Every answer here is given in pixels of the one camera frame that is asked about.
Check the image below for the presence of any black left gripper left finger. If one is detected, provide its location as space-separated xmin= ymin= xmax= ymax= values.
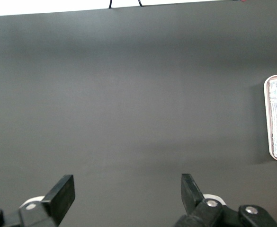
xmin=19 ymin=174 xmax=76 ymax=227

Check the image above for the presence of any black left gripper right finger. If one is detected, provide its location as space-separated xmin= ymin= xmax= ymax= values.
xmin=174 ymin=174 xmax=227 ymax=227

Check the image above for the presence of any white plastic tray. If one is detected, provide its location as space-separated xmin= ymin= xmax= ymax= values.
xmin=263 ymin=73 xmax=277 ymax=162

